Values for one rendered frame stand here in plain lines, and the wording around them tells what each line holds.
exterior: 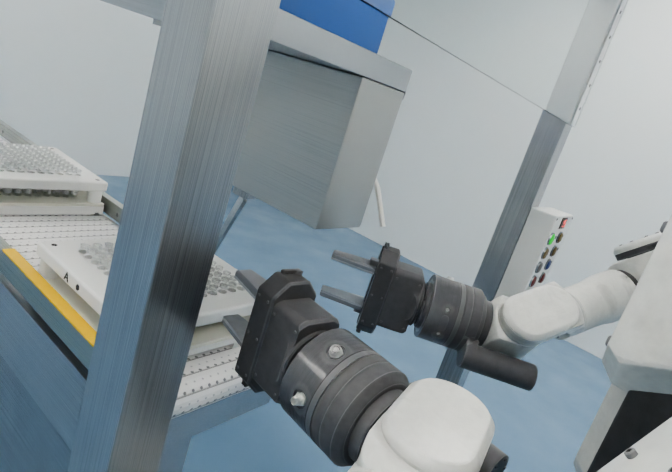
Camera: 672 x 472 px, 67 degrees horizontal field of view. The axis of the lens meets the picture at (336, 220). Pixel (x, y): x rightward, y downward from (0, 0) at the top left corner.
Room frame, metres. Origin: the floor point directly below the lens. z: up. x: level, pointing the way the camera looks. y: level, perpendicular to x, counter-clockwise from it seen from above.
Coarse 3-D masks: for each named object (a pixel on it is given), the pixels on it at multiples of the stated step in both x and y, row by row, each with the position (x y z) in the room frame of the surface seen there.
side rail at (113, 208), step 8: (0, 120) 1.35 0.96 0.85; (0, 128) 1.32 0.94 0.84; (8, 128) 1.29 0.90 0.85; (8, 136) 1.29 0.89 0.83; (16, 136) 1.26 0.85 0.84; (24, 136) 1.26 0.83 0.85; (32, 144) 1.22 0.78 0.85; (104, 192) 1.03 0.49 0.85; (104, 200) 1.00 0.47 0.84; (112, 200) 1.00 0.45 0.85; (104, 208) 1.00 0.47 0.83; (112, 208) 0.99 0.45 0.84; (120, 208) 0.97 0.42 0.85; (112, 216) 0.98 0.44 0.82; (120, 216) 0.97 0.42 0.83
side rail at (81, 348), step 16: (0, 240) 0.68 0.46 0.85; (0, 256) 0.65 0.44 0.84; (16, 272) 0.62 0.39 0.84; (16, 288) 0.62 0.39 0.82; (32, 288) 0.59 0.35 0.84; (32, 304) 0.59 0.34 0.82; (48, 304) 0.57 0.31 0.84; (48, 320) 0.56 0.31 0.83; (64, 320) 0.54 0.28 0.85; (64, 336) 0.54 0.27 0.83; (80, 336) 0.52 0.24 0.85; (80, 352) 0.52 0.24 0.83
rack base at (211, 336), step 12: (60, 288) 0.62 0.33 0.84; (72, 300) 0.60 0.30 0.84; (84, 300) 0.61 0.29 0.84; (84, 312) 0.58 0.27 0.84; (96, 312) 0.59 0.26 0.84; (96, 324) 0.56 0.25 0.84; (216, 324) 0.65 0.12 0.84; (204, 336) 0.61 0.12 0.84; (216, 336) 0.62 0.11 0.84; (228, 336) 0.63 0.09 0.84; (192, 348) 0.58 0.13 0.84; (204, 348) 0.60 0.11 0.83
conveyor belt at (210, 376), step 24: (0, 216) 0.84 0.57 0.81; (24, 216) 0.87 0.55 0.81; (48, 216) 0.90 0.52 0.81; (72, 216) 0.94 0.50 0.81; (96, 216) 0.98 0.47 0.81; (24, 240) 0.77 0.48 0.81; (48, 240) 0.80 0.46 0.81; (192, 360) 0.59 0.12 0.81; (216, 360) 0.61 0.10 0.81; (192, 384) 0.55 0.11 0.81; (216, 384) 0.57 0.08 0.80; (240, 384) 0.60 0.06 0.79; (192, 408) 0.54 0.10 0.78
